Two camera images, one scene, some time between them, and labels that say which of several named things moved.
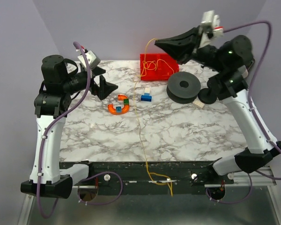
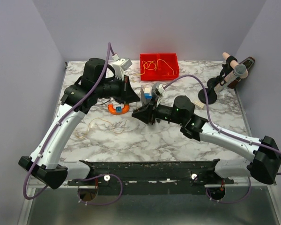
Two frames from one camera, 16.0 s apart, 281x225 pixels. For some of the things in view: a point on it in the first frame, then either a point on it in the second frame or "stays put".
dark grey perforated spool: [183, 87] → [143, 98]
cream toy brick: [198, 104] stays put
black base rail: [152, 179] stays put
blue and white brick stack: [146, 97] stays put
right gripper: [197, 43] → [151, 115]
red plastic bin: [157, 66] stays put
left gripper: [96, 82] → [126, 89]
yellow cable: [148, 62] → [118, 126]
